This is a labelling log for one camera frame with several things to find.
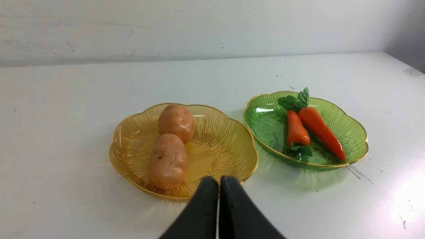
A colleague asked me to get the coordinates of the amber ribbed glass plate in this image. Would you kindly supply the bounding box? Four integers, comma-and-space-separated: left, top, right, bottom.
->
109, 103, 259, 200

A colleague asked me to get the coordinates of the brown toy potato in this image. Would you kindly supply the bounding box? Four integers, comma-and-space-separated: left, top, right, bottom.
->
148, 134, 189, 190
158, 104, 195, 143

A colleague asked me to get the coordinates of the green ribbed glass plate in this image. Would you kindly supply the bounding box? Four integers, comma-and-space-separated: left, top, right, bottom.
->
243, 88, 369, 171

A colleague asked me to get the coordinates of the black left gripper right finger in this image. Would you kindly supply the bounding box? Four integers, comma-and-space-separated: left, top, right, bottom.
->
218, 176, 285, 239

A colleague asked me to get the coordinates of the short orange toy carrot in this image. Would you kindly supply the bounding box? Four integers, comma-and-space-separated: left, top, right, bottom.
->
278, 96, 312, 162

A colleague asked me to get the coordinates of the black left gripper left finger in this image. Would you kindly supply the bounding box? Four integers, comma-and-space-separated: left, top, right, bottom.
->
160, 176, 219, 239

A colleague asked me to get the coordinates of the long orange toy carrot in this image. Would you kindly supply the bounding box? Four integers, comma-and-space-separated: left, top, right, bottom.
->
297, 87, 346, 162

